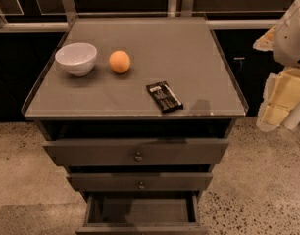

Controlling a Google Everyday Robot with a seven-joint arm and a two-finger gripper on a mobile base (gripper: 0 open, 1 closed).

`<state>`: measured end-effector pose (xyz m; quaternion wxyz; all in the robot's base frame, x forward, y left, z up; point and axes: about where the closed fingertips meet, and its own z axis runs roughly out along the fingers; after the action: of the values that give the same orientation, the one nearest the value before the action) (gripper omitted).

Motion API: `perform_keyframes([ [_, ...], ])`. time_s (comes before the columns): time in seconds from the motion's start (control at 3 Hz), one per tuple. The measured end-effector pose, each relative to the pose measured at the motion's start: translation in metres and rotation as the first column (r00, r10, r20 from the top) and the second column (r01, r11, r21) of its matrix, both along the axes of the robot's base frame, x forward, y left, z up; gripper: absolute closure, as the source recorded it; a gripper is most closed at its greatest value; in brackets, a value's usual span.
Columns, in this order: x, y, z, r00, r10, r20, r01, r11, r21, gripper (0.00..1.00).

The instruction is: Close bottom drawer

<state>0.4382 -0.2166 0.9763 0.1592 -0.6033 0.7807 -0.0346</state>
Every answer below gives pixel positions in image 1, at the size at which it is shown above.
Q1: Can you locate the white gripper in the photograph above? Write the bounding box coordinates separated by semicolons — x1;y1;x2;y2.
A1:
253;0;300;132

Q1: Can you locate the black snack bar packet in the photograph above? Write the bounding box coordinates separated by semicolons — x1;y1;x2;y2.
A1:
146;81;183;113

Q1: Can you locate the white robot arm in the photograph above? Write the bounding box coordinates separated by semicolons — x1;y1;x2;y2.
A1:
253;0;300;132

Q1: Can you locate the orange fruit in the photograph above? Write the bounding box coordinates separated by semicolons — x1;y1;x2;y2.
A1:
109;51;130;73

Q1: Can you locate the white pipe leg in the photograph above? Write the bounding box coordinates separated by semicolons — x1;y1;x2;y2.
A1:
282;102;300;130

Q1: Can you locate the white ceramic bowl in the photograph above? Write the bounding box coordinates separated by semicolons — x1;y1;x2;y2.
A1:
55;43;97;76

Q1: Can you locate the grey drawer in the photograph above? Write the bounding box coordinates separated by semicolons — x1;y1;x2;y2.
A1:
75;192;208;235
43;138;228;166
68;172;213;192

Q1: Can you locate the metal rail frame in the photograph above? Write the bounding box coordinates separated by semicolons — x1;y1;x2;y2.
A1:
0;0;294;32

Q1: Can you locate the dark grey drawer cabinet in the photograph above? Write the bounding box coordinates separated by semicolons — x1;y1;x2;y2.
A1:
21;17;249;235

